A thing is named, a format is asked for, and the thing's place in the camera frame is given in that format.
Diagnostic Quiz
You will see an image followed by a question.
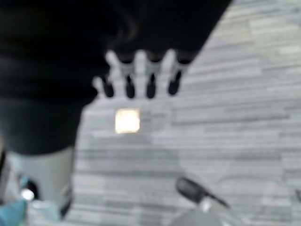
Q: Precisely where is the teal fabric object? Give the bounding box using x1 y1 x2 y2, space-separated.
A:
0 199 59 226

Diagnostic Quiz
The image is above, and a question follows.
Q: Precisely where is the beige square pad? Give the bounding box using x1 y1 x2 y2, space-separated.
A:
114 108 141 134

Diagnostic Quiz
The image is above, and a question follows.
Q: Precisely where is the right robot hand black cloth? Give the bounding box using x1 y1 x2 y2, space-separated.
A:
0 0 233 217

